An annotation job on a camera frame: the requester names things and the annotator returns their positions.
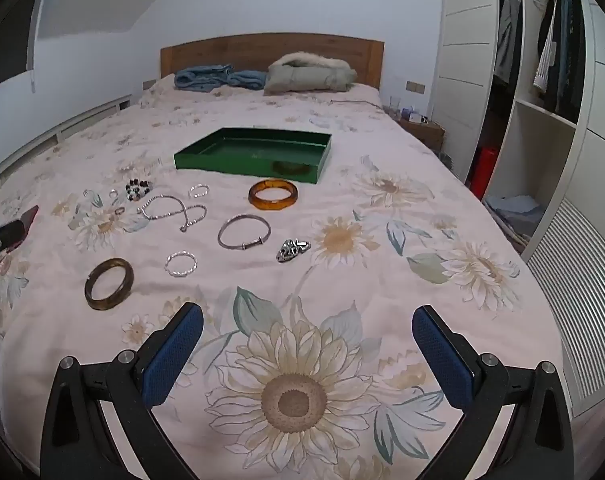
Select beige fur-hooded jacket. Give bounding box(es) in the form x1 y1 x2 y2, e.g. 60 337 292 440
264 51 358 95

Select white open wardrobe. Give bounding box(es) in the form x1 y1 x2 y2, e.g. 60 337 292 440
435 0 605 411

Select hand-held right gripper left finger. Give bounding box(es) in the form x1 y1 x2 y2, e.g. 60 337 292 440
40 301 206 480

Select silver chain necklace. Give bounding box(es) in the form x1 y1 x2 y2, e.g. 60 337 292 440
138 194 208 234

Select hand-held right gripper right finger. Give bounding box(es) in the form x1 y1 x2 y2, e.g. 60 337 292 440
411 304 575 480

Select plain silver bangle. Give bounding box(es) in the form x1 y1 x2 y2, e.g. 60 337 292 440
217 214 272 251

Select blue denim clothing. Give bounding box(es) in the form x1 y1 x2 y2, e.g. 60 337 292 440
175 64 269 93

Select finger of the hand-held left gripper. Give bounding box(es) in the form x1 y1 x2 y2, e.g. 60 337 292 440
0 217 26 272

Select dark brown bangle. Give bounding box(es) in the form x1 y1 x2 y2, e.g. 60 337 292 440
85 257 134 311

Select wooden headboard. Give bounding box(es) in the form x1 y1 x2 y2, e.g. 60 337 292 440
160 34 385 90

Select wooden nightstand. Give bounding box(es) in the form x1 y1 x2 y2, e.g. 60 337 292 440
397 117 446 153

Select amber orange bangle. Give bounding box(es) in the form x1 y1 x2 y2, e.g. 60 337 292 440
248 179 300 210

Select red box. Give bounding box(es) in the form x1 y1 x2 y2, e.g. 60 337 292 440
469 146 500 201

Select bed with floral sheet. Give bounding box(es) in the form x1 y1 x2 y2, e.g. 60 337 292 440
0 77 563 480

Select hanging clothes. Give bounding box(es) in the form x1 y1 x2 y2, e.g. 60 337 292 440
495 0 588 116

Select window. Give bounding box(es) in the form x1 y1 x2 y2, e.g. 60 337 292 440
0 0 48 92

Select pile of folded clothes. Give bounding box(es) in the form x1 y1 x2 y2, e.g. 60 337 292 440
483 194 543 256

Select white louvred panel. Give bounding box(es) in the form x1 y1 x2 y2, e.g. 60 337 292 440
525 197 605 418

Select green rectangular tray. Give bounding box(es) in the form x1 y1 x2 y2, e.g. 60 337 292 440
174 128 332 185

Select black white beaded bracelet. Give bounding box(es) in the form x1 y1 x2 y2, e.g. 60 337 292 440
125 178 153 202

